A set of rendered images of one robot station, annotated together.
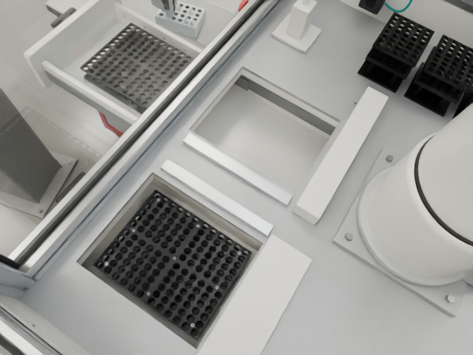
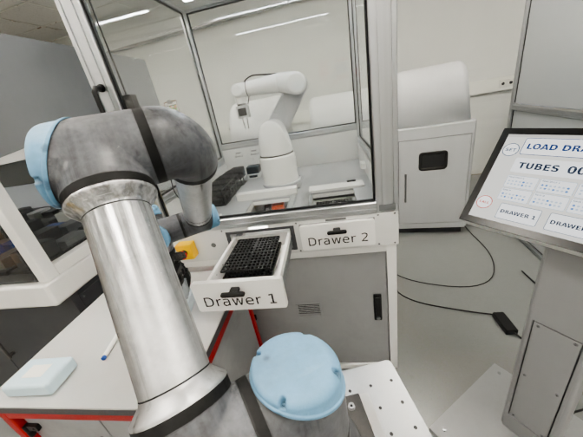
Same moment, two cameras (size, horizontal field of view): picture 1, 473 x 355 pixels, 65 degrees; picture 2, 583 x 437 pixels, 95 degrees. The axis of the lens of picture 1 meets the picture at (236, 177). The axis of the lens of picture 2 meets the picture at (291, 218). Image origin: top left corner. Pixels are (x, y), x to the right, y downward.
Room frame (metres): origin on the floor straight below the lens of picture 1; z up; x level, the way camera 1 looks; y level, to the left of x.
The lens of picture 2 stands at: (0.58, 1.14, 1.39)
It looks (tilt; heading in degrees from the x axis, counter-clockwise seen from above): 24 degrees down; 258
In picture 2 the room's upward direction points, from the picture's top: 11 degrees counter-clockwise
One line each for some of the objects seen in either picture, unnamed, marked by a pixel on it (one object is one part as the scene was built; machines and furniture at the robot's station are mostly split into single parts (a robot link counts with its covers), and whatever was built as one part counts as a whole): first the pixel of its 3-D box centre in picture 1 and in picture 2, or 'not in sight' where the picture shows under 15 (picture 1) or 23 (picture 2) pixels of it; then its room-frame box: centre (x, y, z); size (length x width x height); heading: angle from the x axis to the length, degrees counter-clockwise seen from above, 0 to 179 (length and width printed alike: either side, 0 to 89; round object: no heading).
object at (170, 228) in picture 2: not in sight; (160, 232); (0.79, 0.38, 1.11); 0.11 x 0.11 x 0.08; 13
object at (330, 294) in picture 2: not in sight; (299, 267); (0.28, -0.28, 0.40); 1.03 x 0.95 x 0.80; 157
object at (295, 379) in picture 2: not in sight; (298, 394); (0.56, 0.90, 1.03); 0.13 x 0.12 x 0.14; 13
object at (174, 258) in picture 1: (175, 262); not in sight; (0.14, 0.08, 0.87); 0.22 x 0.18 x 0.06; 67
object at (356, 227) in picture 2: not in sight; (337, 234); (0.22, 0.27, 0.87); 0.29 x 0.02 x 0.11; 157
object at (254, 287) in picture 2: not in sight; (239, 294); (0.63, 0.44, 0.87); 0.29 x 0.02 x 0.11; 157
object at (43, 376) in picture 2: not in sight; (41, 375); (1.24, 0.40, 0.78); 0.15 x 0.10 x 0.04; 160
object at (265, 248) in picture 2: not in sight; (254, 258); (0.56, 0.26, 0.87); 0.22 x 0.18 x 0.06; 67
